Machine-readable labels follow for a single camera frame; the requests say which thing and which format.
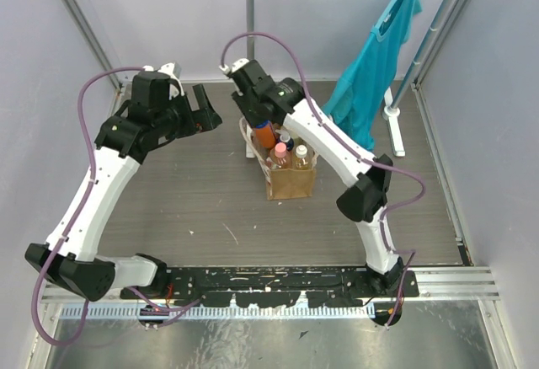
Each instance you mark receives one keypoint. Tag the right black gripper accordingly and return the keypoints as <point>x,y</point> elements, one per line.
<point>253,120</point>

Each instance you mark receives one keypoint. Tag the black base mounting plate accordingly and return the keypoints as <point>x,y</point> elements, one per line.
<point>271,287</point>

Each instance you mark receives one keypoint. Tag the aluminium frame rail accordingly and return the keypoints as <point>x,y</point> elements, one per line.
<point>436,284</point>

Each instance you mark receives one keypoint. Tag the white metal clothes rack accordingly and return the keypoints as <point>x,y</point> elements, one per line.
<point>390,111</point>

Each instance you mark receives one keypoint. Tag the amber bottle white cap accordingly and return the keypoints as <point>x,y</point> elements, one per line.
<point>301,158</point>

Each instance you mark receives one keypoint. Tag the brown canvas tote bag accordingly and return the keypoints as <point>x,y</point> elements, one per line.
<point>280,184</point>

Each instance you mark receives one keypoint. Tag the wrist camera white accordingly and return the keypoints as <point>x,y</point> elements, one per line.
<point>228,70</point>
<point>172,70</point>

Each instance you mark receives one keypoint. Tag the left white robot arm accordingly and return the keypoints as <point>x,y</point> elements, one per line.
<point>69,256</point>

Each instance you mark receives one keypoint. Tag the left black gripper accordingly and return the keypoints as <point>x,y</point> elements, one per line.
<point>201,117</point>

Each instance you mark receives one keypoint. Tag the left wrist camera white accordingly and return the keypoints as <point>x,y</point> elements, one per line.
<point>172,70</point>

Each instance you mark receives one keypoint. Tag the orange bottle blue cap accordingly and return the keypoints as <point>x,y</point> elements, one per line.
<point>265,134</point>

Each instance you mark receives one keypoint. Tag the blue pump bottle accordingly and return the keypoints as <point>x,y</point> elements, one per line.
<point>286,138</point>

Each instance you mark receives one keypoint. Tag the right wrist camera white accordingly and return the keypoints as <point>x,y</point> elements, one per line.
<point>228,70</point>

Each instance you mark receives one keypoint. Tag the teal t-shirt on hanger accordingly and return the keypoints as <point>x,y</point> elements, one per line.
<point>360,90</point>

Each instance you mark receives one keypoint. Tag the pink cap clear bottle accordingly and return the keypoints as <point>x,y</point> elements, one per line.
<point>279,157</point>

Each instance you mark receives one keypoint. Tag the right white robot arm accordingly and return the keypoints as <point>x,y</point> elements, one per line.
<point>365,176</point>

